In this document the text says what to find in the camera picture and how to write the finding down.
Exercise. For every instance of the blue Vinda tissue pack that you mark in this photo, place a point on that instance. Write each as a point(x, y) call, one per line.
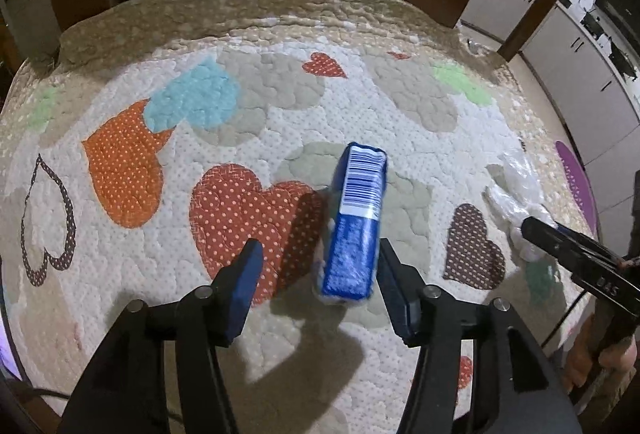
point(348, 252)

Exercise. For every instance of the grey kitchen cabinets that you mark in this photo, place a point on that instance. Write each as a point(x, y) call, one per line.
point(598, 107)

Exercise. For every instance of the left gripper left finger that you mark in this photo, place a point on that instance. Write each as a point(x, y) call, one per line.
point(122, 389)

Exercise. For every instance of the purple plastic waste basket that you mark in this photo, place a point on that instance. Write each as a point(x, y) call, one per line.
point(579, 185)

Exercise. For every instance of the clear plastic bag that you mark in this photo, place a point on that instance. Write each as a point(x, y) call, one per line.
point(514, 194)

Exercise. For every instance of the quilted heart pattern table cover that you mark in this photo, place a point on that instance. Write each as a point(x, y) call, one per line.
point(168, 132)

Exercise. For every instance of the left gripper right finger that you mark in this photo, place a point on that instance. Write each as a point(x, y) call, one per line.
point(479, 369)

